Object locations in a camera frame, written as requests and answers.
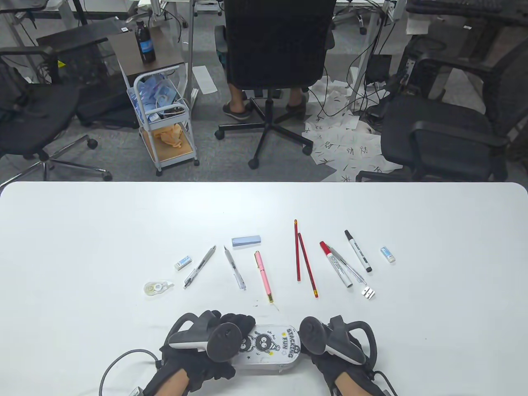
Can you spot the person's left forearm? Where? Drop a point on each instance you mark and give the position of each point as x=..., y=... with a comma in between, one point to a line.
x=167, y=383

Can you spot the white printed zippered pencil case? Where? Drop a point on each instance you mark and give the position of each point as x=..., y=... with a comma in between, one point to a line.
x=268, y=350

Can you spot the clear barrel pen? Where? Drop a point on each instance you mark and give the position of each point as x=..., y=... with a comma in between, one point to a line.
x=234, y=268

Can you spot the grey mechanical pencil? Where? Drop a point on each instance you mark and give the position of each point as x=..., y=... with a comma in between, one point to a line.
x=200, y=267

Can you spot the red pencil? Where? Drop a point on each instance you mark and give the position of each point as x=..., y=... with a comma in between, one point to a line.
x=297, y=251
x=307, y=264

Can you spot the brown side table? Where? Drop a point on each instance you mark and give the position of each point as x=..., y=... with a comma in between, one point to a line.
x=128, y=53

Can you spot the white desk leg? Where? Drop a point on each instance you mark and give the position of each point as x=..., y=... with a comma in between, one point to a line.
x=191, y=41

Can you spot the clear slim ballpoint pen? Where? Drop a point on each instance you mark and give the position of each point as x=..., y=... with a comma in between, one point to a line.
x=350, y=268

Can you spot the small white eraser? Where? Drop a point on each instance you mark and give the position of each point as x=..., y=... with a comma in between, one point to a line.
x=183, y=262
x=387, y=254

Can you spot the pile of white papers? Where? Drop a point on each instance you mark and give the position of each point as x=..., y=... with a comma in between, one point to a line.
x=346, y=144

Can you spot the clear correction tape dispenser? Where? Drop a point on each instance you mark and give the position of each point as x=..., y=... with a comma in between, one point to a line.
x=156, y=288

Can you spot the grey black hand controller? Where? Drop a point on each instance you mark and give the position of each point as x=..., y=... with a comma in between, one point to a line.
x=222, y=340
x=315, y=336

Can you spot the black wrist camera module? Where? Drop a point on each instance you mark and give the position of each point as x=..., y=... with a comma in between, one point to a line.
x=138, y=392

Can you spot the heap of blue packets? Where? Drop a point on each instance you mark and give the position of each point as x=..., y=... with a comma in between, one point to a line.
x=154, y=93

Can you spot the orange cloth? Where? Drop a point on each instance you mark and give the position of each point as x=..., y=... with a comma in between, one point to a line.
x=169, y=134

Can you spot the black box on floor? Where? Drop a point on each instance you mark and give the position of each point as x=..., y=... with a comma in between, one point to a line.
x=378, y=66

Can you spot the person's left hand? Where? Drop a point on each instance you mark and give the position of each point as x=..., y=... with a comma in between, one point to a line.
x=206, y=371

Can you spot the white rolling cart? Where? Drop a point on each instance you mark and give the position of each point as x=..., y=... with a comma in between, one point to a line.
x=169, y=153

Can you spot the black stand pole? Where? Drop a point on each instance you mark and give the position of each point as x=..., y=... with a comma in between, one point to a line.
x=79, y=10

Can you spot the black desk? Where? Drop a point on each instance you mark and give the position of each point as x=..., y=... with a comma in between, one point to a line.
x=74, y=35

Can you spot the black mesh office chair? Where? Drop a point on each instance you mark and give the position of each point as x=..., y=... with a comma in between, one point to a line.
x=437, y=123

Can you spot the black capped white marker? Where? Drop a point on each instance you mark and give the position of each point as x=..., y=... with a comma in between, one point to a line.
x=358, y=251

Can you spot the pale blue rectangular block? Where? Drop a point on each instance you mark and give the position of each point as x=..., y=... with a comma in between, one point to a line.
x=246, y=241

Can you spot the dark bottle blue label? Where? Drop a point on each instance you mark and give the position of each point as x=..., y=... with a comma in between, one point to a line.
x=144, y=43

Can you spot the red capped white marker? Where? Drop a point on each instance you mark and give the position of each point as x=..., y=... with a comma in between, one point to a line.
x=336, y=266

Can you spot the black chrome-base office chair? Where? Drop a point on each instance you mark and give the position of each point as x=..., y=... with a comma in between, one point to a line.
x=37, y=111

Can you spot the white paper strip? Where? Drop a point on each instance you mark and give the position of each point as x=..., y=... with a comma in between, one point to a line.
x=204, y=78

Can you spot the metal pencil sharpener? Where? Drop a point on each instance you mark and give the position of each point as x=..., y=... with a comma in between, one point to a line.
x=368, y=293

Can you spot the person's right hand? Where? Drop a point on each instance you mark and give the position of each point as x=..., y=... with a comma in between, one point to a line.
x=342, y=369

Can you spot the black high-back office chair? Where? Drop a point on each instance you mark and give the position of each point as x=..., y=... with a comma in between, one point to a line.
x=272, y=41

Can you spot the person's right forearm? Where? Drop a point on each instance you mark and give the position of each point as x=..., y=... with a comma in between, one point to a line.
x=348, y=387

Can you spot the pink pen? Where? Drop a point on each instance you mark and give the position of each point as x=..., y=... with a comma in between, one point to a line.
x=262, y=272

